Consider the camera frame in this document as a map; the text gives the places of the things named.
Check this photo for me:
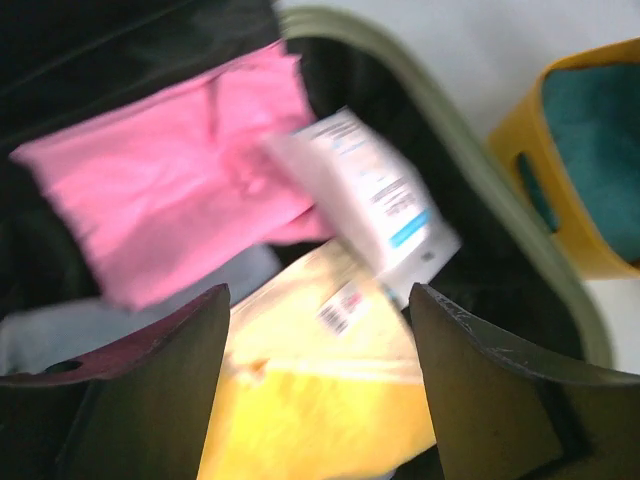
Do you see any yellow plastic basket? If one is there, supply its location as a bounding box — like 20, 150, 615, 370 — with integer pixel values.
489, 38, 639, 280

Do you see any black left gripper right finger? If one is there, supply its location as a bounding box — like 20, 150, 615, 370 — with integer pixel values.
410, 284, 639, 479

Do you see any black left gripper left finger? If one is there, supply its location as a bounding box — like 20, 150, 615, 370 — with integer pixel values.
1, 285, 230, 479

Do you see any teal garment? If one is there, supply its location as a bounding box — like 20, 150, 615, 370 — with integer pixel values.
541, 63, 639, 263

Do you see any grey garment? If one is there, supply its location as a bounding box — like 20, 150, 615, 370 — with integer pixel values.
1, 245, 281, 375

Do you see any pink garment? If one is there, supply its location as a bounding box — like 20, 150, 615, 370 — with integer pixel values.
11, 42, 332, 309

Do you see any yellow towel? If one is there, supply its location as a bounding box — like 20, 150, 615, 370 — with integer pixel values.
198, 240, 435, 479

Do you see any green hard-shell suitcase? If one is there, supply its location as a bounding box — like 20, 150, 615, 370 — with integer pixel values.
1, 1, 596, 360

